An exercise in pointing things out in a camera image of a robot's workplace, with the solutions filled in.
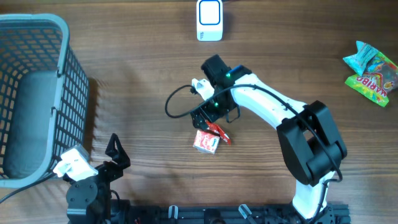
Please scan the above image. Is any small red white carton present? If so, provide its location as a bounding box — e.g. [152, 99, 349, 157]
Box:
[193, 130, 220, 154]

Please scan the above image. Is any white barcode scanner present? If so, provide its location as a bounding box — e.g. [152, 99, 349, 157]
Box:
[196, 0, 223, 42]

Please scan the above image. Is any green Haribo gummy bag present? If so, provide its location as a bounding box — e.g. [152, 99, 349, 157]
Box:
[345, 52, 397, 107]

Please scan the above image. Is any red candy bar wrapper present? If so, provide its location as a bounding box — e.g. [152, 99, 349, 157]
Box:
[206, 121, 231, 145]

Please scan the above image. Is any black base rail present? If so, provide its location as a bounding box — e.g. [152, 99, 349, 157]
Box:
[110, 200, 351, 224]

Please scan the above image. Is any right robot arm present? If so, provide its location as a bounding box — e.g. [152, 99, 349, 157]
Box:
[190, 55, 347, 223]

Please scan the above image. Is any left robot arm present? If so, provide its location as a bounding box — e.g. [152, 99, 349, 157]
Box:
[66, 133, 131, 224]

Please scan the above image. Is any teal tissue wipes pack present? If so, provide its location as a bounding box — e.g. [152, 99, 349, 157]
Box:
[343, 40, 379, 75]

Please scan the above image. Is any grey plastic shopping basket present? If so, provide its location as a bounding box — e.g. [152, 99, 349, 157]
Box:
[1, 14, 90, 189]

